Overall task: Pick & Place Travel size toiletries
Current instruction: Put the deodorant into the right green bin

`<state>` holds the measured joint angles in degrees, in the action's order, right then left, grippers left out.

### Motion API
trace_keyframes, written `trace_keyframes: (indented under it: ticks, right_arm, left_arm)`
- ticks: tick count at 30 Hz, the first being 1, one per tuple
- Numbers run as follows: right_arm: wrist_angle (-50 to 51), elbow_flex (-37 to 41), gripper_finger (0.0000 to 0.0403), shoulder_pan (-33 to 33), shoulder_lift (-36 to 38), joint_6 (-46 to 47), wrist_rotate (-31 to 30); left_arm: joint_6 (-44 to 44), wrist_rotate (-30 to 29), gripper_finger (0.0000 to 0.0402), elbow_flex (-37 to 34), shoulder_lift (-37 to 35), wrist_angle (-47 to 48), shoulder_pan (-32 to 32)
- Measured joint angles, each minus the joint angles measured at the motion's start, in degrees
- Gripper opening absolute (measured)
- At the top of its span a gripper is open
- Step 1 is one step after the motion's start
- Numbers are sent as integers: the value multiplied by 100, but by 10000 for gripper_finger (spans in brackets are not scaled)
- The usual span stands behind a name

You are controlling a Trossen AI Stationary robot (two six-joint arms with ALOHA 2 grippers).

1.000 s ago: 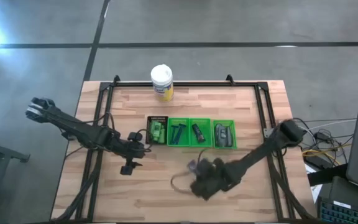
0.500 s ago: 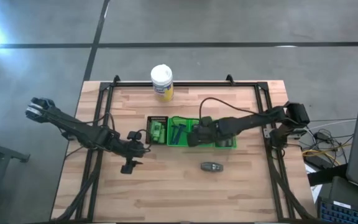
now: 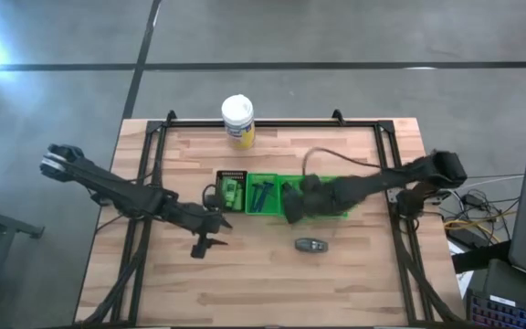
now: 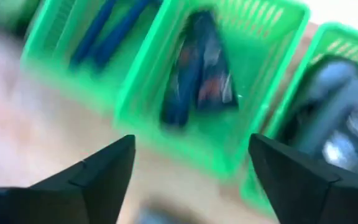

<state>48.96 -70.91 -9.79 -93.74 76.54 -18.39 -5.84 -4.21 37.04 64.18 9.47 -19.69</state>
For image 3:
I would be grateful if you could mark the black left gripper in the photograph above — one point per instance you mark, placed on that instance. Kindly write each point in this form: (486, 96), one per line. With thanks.
(199, 219)

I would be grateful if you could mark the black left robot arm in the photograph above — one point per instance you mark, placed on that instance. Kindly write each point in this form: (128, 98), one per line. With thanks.
(108, 183)

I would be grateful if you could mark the green travel bottle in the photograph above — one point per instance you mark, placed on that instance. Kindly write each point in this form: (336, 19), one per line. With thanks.
(230, 187)
(238, 200)
(226, 203)

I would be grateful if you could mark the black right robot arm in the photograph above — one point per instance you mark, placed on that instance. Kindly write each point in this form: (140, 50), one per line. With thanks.
(381, 178)

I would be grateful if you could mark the white-lidded wipes canister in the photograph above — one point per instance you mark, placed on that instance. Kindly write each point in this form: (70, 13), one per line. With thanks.
(238, 119)

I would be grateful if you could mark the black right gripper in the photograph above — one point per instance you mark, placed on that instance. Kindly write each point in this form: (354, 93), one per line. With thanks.
(322, 198)

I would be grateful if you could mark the black power adapter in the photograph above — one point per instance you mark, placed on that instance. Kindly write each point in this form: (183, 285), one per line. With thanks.
(473, 200)

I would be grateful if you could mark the black aluminium table frame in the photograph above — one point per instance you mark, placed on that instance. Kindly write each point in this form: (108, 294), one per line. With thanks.
(286, 123)

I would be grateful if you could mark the white paper sheet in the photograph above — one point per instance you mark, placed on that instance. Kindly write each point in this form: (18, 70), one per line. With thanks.
(464, 281)

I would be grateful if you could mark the black keyboard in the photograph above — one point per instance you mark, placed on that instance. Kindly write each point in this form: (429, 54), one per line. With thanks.
(505, 315)

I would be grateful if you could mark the black plastic tray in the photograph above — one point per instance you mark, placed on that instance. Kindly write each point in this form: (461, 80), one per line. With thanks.
(219, 176)

